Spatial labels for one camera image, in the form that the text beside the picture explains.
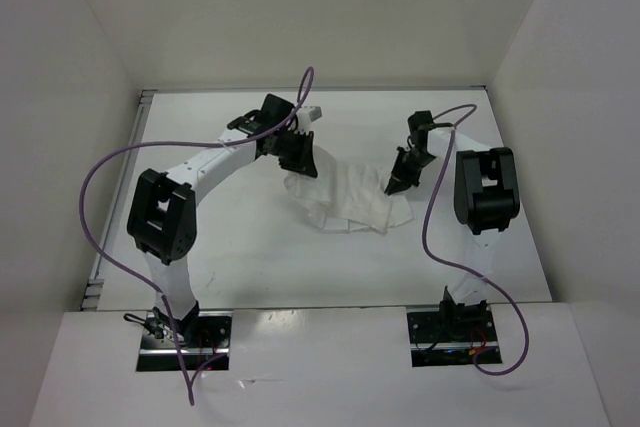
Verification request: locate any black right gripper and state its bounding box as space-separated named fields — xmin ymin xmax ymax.
xmin=386 ymin=147 xmax=436 ymax=195

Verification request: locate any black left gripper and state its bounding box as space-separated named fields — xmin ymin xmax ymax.
xmin=272 ymin=128 xmax=317 ymax=179

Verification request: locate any white fabric skirt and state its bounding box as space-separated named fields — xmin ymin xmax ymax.
xmin=284 ymin=147 xmax=414 ymax=235

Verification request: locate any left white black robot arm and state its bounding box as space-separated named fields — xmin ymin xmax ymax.
xmin=127 ymin=94 xmax=322 ymax=347

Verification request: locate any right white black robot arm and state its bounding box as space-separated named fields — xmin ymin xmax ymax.
xmin=385 ymin=110 xmax=521 ymax=340

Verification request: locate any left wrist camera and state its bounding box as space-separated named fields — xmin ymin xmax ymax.
xmin=227 ymin=110 xmax=262 ymax=135

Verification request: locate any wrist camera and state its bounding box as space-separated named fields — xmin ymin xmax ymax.
xmin=425 ymin=122 xmax=454 ymax=132
xmin=227 ymin=110 xmax=262 ymax=135

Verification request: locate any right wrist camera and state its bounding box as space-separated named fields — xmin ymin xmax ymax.
xmin=425 ymin=122 xmax=454 ymax=132

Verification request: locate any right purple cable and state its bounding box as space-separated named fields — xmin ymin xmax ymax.
xmin=422 ymin=103 xmax=532 ymax=377

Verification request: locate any purple cable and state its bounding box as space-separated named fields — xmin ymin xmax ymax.
xmin=79 ymin=65 xmax=316 ymax=407
xmin=422 ymin=103 xmax=532 ymax=377

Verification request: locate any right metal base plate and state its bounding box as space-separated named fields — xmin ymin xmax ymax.
xmin=406 ymin=309 xmax=502 ymax=368

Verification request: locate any metal base plate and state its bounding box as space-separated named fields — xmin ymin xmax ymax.
xmin=123 ymin=310 xmax=232 ymax=373
xmin=406 ymin=309 xmax=502 ymax=368

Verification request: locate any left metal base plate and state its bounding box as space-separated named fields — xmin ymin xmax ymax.
xmin=123 ymin=310 xmax=232 ymax=373

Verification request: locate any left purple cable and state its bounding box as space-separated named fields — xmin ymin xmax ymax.
xmin=79 ymin=65 xmax=316 ymax=407

